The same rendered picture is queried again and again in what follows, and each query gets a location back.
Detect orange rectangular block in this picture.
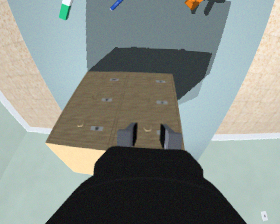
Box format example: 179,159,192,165
184,0,203,10

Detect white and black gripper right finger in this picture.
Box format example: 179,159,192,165
160,124,182,150

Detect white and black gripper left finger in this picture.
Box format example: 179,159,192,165
117,122,137,147

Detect light wooden chest of drawers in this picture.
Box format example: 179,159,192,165
45,72,185,175

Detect wooden drawer front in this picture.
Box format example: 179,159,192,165
66,89,122,113
120,90,177,116
50,112,116,148
112,115,179,149
79,72,127,89
126,73,173,91

